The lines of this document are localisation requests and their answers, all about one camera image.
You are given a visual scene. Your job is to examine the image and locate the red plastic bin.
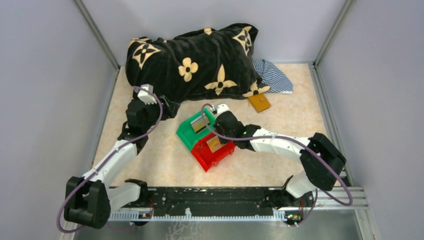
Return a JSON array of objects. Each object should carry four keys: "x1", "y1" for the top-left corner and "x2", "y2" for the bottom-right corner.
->
[{"x1": 190, "y1": 133, "x2": 236, "y2": 172}]

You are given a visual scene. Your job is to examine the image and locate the tan leather card holder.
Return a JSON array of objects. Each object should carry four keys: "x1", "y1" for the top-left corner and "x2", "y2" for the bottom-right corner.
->
[{"x1": 247, "y1": 93, "x2": 271, "y2": 113}]

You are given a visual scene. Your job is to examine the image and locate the green plastic bin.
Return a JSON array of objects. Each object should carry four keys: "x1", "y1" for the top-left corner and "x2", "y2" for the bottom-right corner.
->
[{"x1": 176, "y1": 111, "x2": 211, "y2": 151}]

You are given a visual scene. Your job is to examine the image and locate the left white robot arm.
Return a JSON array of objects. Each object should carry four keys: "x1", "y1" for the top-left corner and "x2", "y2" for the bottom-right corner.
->
[{"x1": 56, "y1": 95, "x2": 181, "y2": 233}]

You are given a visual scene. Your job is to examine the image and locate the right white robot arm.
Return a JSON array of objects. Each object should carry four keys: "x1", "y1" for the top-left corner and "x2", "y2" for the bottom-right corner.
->
[{"x1": 214, "y1": 110, "x2": 347, "y2": 200}]

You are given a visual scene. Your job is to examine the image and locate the gold card in red bin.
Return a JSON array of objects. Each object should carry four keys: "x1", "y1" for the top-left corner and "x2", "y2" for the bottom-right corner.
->
[{"x1": 206, "y1": 136, "x2": 223, "y2": 153}]

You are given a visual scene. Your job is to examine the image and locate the cards in green bin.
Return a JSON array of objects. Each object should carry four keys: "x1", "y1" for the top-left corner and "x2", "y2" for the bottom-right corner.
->
[{"x1": 189, "y1": 115, "x2": 211, "y2": 134}]

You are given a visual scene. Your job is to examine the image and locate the blue striped cloth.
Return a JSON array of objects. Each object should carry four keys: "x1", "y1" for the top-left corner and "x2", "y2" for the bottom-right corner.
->
[{"x1": 252, "y1": 59, "x2": 294, "y2": 94}]

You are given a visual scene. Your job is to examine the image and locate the black floral plush blanket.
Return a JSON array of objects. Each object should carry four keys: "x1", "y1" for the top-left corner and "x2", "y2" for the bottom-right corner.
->
[{"x1": 125, "y1": 23, "x2": 270, "y2": 103}]

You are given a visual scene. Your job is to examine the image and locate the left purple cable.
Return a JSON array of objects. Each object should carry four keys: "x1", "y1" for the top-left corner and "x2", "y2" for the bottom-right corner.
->
[{"x1": 55, "y1": 86, "x2": 165, "y2": 234}]

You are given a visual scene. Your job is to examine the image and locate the purple cable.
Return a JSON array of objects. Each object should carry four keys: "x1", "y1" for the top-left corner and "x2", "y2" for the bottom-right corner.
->
[
  {"x1": 200, "y1": 103, "x2": 354, "y2": 227},
  {"x1": 55, "y1": 86, "x2": 165, "y2": 234}
]

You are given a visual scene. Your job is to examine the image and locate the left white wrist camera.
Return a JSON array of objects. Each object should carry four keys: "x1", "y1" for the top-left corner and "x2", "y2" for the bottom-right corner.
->
[{"x1": 134, "y1": 84, "x2": 157, "y2": 105}]

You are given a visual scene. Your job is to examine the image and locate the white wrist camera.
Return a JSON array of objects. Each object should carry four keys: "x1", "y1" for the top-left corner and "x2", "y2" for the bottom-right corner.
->
[
  {"x1": 134, "y1": 84, "x2": 157, "y2": 105},
  {"x1": 214, "y1": 103, "x2": 230, "y2": 116}
]

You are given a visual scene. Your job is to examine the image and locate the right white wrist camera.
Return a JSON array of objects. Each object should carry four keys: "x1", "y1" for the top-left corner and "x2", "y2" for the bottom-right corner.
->
[{"x1": 214, "y1": 103, "x2": 230, "y2": 116}]

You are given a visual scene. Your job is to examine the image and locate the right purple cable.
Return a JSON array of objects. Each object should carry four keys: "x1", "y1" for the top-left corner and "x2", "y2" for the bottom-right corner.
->
[{"x1": 200, "y1": 103, "x2": 354, "y2": 227}]

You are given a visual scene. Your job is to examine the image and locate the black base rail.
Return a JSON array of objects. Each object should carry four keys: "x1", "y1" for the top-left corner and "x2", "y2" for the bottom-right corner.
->
[{"x1": 117, "y1": 186, "x2": 316, "y2": 220}]

